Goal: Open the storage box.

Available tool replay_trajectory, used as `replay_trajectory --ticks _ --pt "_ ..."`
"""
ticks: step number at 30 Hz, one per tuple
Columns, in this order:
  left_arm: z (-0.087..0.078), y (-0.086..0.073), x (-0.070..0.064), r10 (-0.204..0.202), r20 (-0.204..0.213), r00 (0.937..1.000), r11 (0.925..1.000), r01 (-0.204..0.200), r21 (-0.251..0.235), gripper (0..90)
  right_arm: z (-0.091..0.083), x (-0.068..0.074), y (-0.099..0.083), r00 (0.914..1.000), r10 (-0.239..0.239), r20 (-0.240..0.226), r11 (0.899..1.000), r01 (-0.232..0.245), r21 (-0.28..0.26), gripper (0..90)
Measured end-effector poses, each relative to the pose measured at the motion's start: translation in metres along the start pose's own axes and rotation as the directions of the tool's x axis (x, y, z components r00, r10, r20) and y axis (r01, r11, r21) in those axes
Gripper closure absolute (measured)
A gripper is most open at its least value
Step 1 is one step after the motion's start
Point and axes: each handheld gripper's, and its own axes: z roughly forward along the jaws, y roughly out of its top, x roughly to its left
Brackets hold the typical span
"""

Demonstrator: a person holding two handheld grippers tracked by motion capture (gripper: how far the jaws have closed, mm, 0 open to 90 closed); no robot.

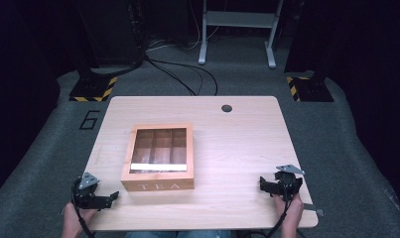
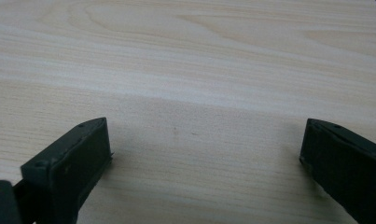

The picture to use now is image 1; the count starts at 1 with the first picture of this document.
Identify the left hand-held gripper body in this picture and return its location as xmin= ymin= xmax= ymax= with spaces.
xmin=70 ymin=172 xmax=103 ymax=210

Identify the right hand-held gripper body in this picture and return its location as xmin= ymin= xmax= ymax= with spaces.
xmin=273 ymin=164 xmax=306 ymax=202

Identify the wooden tea box glass lid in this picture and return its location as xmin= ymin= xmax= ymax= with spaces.
xmin=120 ymin=123 xmax=196 ymax=192

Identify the person's left hand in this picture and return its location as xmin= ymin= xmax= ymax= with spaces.
xmin=61 ymin=201 xmax=98 ymax=238

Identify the black stand column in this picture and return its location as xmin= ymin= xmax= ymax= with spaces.
xmin=284 ymin=0 xmax=334 ymax=87
xmin=75 ymin=0 xmax=104 ymax=87

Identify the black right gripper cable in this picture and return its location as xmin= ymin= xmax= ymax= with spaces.
xmin=239 ymin=199 xmax=293 ymax=238

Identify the grey metal table bracket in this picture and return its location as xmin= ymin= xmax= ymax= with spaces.
xmin=302 ymin=202 xmax=326 ymax=218

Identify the black yellow striped base plate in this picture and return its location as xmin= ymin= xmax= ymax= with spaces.
xmin=68 ymin=75 xmax=118 ymax=103
xmin=285 ymin=75 xmax=334 ymax=103

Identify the black floor cable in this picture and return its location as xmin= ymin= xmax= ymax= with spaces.
xmin=147 ymin=58 xmax=219 ymax=97
xmin=144 ymin=57 xmax=199 ymax=97

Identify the white cable bundle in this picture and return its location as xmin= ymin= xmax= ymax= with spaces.
xmin=145 ymin=0 xmax=229 ymax=53

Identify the white metal desk frame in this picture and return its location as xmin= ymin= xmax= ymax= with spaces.
xmin=198 ymin=0 xmax=285 ymax=69

